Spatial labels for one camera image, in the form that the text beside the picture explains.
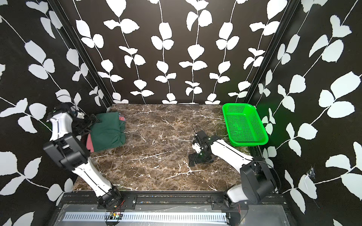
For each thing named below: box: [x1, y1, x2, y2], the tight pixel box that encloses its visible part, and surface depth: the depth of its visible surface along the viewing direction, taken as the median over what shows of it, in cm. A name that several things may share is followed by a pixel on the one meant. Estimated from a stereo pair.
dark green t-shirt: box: [90, 111, 126, 153], surface depth 95 cm
